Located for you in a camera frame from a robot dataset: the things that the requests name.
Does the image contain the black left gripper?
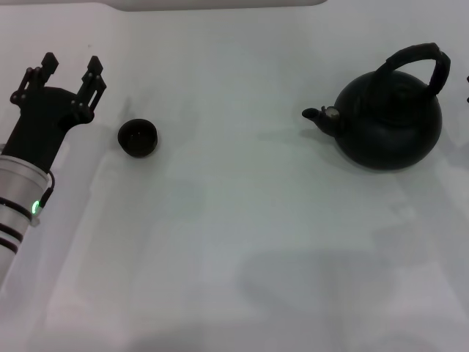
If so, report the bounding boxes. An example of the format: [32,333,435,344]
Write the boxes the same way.
[1,52,108,172]

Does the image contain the black round teapot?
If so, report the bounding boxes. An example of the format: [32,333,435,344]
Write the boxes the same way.
[300,43,452,172]

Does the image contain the small black teacup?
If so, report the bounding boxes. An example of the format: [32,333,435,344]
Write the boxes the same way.
[117,117,160,159]

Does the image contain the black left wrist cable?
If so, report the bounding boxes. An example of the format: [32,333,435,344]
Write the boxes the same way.
[35,171,56,218]

